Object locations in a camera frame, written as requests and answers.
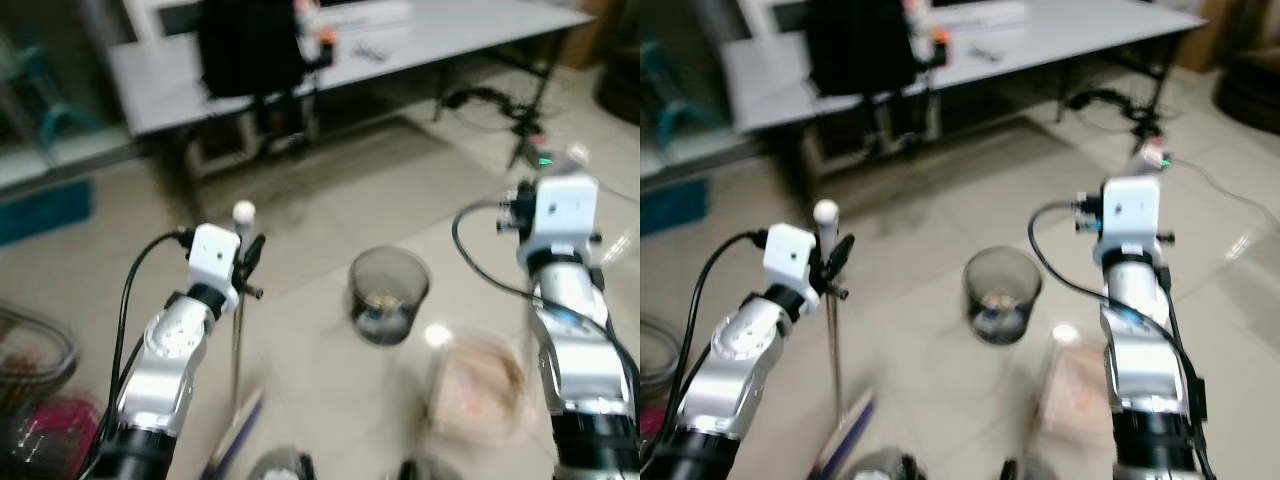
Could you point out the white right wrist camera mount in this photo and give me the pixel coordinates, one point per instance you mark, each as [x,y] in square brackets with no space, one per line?
[1135,215]
[562,215]

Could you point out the brown paper bag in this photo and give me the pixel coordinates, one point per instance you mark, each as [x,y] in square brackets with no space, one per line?
[475,385]
[1075,385]

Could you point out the black mesh waste bin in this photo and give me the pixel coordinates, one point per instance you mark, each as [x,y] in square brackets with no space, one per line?
[388,295]
[1003,295]

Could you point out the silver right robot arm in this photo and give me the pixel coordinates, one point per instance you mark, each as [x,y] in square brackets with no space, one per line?
[1140,340]
[580,340]

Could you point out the white power adapter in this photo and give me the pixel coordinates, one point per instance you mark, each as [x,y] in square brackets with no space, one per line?
[1152,155]
[576,156]

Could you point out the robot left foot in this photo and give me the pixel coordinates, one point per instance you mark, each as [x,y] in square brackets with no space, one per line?
[888,467]

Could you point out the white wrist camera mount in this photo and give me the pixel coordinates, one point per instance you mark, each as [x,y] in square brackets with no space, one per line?
[562,215]
[788,255]
[1135,215]
[212,255]

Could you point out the brown cardboard box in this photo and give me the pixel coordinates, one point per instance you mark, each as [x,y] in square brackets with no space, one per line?
[1205,35]
[600,30]

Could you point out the white flat item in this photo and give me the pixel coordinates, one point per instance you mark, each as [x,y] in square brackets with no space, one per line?
[360,14]

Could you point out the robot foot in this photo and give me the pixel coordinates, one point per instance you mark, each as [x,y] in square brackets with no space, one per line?
[888,467]
[430,470]
[1030,470]

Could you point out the pink plastic crate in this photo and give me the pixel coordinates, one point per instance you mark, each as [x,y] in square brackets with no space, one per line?
[55,430]

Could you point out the black office chair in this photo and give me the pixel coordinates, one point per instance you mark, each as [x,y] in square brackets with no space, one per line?
[250,50]
[860,50]

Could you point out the blue storage box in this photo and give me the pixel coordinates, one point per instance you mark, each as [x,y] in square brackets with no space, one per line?
[40,212]
[668,208]

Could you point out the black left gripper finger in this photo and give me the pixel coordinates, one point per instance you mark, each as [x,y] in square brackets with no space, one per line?
[840,252]
[251,291]
[254,252]
[836,291]

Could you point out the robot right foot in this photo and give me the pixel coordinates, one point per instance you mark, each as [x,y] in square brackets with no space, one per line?
[1030,470]
[430,470]

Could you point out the long grey table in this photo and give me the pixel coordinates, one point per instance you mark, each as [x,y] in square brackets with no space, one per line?
[450,40]
[1060,40]

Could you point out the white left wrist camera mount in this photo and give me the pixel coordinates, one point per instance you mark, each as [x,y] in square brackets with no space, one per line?
[788,255]
[212,255]

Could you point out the teal plastic chair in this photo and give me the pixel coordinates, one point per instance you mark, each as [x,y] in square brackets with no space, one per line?
[55,110]
[668,90]

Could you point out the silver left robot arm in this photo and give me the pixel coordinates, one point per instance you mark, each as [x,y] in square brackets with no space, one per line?
[165,360]
[735,360]

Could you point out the dark brown sofa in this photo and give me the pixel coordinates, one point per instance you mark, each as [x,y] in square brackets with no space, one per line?
[1250,95]
[620,95]

